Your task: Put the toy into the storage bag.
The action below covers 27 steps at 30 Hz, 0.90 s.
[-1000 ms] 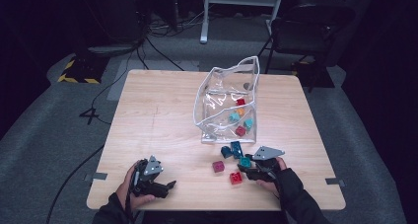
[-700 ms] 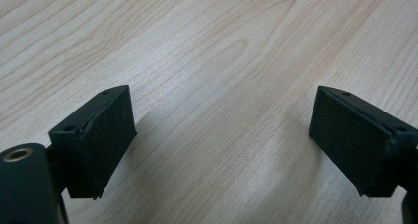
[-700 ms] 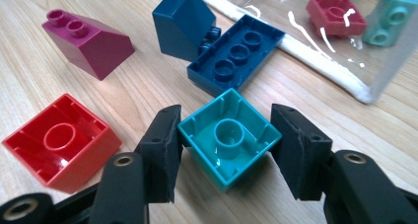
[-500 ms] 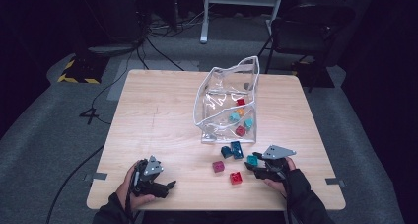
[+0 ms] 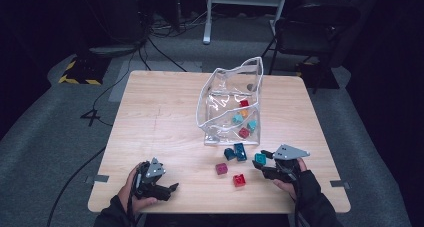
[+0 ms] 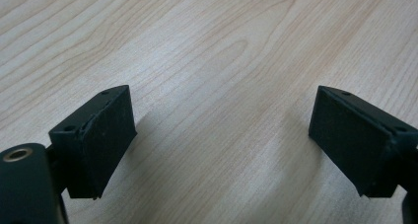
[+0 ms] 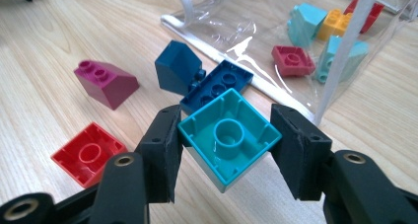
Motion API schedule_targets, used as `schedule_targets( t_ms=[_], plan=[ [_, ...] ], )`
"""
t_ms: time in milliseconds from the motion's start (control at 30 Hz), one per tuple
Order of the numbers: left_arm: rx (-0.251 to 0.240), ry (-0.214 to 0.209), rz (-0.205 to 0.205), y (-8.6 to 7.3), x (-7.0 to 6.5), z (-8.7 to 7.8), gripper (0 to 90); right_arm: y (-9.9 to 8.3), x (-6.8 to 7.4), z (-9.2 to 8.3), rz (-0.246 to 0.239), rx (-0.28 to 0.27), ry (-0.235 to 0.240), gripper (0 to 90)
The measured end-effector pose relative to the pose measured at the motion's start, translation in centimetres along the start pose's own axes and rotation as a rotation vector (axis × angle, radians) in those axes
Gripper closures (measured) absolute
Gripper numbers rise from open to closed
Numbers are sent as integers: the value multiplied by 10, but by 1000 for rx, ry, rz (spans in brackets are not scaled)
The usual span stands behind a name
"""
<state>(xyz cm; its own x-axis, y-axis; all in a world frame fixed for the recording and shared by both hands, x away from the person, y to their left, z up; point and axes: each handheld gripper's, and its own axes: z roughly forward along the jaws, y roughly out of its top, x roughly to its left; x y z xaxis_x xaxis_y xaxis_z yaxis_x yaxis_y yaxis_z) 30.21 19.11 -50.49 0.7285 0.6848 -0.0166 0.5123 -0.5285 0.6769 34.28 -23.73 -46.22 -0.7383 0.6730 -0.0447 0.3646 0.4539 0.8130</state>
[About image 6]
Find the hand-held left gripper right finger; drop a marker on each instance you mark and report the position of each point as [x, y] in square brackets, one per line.
[358, 141]

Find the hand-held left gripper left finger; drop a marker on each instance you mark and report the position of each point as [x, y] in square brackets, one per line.
[98, 145]

